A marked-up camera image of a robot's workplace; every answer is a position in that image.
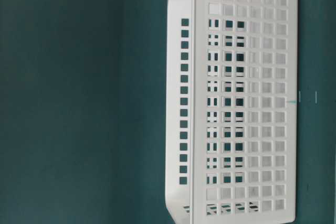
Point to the white plastic lattice basket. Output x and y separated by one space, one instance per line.
231 111

